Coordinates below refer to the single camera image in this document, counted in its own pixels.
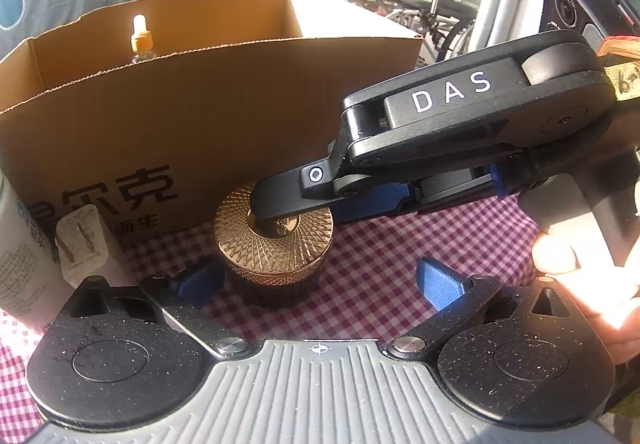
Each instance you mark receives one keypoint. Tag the person's right hand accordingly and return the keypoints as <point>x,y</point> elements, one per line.
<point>590,309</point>

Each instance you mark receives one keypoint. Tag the white plastic bottle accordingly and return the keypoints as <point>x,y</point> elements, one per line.
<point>25,264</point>

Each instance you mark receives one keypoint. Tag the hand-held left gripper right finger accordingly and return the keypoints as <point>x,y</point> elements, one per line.
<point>440,284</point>

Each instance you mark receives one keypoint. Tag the red checkered tablecloth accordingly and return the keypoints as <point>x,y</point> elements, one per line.
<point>370,274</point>

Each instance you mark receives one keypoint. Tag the brown cardboard box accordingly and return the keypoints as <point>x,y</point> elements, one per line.
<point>200,123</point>

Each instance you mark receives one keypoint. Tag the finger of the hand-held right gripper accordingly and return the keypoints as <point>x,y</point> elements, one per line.
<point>375,203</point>
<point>295,196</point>

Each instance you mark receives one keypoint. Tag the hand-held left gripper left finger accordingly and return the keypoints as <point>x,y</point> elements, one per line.
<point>200,280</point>

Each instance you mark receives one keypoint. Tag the dropper bottle with green label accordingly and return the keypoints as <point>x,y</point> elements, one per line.
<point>141,41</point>

